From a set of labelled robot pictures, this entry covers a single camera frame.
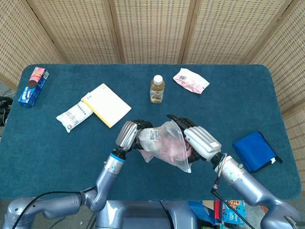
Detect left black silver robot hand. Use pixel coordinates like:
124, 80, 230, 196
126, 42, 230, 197
115, 119, 154, 153

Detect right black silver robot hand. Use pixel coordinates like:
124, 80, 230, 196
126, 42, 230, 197
166, 114, 222, 165

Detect pink garment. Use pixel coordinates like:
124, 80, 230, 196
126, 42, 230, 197
152, 135, 189, 165

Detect clear plastic zip bag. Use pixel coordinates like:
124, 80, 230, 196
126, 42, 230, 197
138, 120, 192, 174

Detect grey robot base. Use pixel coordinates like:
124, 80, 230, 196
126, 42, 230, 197
95, 200, 198, 229

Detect white notepad with yellow edge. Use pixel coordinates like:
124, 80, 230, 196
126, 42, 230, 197
81, 83, 132, 129

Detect blue folded cloth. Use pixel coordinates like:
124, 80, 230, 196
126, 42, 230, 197
232, 131, 284, 173

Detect tea bottle with white cap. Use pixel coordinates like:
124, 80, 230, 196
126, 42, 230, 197
150, 74, 165, 104

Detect white snack pouch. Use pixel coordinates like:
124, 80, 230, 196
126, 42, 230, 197
56, 101, 94, 133

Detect pink white snack packet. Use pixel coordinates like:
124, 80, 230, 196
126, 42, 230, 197
173, 68, 210, 95

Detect blue plastic container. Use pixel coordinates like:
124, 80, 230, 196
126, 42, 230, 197
189, 200, 216, 225

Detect dark blue table carpet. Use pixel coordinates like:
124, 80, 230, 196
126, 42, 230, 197
0, 63, 302, 201

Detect red box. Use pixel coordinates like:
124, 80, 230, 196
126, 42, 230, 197
214, 200, 222, 219

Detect blue chocolate chip cookie box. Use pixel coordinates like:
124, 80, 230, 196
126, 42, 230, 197
221, 200, 246, 226

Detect blue cookie box with pink end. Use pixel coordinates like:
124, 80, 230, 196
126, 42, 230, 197
18, 67, 50, 108

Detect wicker folding screen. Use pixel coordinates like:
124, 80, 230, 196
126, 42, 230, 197
0, 0, 305, 153

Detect coloured wrist wires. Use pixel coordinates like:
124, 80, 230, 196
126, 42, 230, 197
215, 154, 227, 176

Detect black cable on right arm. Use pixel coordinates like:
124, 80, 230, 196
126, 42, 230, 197
211, 176, 255, 229

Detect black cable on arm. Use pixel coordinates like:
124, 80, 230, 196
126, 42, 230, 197
211, 176, 255, 229
9, 186, 98, 229

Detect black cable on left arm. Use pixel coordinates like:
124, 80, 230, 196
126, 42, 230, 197
9, 186, 98, 229

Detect black cable bundle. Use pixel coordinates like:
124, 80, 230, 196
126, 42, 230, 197
0, 96, 12, 127

